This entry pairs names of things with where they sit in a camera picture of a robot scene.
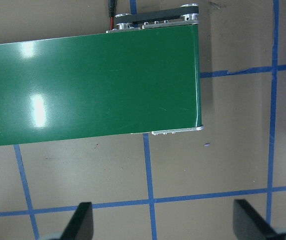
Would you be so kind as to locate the green conveyor belt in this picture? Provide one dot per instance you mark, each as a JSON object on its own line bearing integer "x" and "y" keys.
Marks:
{"x": 141, "y": 77}

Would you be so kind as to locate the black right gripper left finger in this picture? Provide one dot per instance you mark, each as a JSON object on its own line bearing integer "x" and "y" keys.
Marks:
{"x": 80, "y": 225}

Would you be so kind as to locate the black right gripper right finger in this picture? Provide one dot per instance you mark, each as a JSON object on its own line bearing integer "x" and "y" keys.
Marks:
{"x": 248, "y": 223}

